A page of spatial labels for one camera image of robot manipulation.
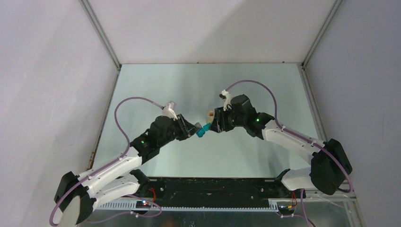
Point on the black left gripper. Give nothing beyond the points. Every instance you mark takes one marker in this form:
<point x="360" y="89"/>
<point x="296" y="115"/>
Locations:
<point x="187" y="129"/>

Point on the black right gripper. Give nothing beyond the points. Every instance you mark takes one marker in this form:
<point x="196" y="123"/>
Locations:
<point x="219" y="121"/>

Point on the teal and clear pill box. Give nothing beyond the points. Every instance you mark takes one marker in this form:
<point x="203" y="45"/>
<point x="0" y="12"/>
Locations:
<point x="202" y="129"/>

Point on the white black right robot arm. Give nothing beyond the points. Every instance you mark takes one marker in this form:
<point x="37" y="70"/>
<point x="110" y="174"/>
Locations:
<point x="297" y="142"/>

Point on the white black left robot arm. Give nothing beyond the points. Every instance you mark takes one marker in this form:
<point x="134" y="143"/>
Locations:
<point x="96" y="187"/>

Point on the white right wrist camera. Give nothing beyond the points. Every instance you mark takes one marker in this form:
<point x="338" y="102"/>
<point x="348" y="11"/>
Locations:
<point x="226" y="96"/>

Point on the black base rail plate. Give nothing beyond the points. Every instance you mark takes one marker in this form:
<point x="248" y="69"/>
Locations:
<point x="215" y="192"/>

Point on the white slotted cable duct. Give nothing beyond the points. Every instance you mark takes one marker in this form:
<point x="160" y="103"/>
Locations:
<point x="134" y="205"/>

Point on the aluminium right side rail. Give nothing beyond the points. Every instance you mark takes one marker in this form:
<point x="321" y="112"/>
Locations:
<point x="316" y="119"/>

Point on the aluminium frame post right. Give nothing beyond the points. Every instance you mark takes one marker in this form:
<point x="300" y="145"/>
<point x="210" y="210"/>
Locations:
<point x="321" y="32"/>

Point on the aluminium frame post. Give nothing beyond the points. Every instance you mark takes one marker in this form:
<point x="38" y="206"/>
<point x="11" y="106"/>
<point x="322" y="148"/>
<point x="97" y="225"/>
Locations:
<point x="98" y="28"/>
<point x="321" y="32"/>

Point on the aluminium frame post left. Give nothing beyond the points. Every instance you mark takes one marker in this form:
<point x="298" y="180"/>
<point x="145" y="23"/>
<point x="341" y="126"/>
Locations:
<point x="98" y="28"/>

